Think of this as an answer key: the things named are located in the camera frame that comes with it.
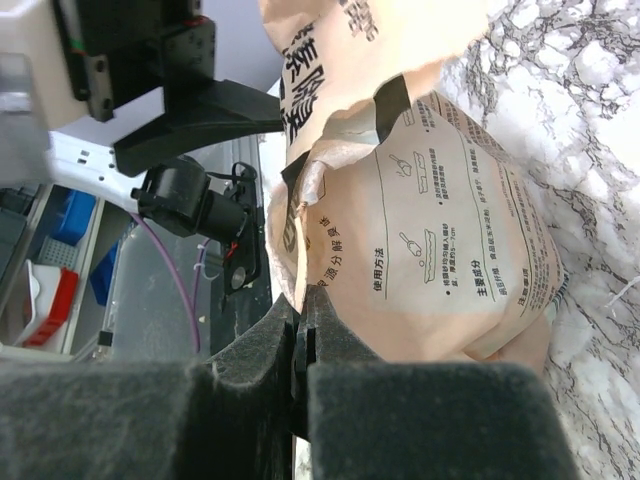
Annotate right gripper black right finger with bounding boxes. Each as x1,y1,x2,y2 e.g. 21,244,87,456
302,286,578,479

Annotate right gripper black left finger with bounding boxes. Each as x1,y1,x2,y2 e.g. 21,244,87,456
1,299,294,479

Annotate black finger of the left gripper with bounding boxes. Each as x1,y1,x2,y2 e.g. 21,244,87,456
113,80,283,176

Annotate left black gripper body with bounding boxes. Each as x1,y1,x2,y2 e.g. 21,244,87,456
52,0,216,122

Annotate pink cat litter bag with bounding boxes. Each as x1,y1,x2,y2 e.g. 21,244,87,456
260,1,566,370

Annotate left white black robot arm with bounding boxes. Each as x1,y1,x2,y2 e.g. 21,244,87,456
50,1,283,211

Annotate blue red storage bins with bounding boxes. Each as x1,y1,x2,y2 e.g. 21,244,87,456
1,186,126,362

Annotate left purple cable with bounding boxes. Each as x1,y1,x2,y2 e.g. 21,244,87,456
129,209,221,361

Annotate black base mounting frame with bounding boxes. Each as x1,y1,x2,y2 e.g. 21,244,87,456
131,156,272,355

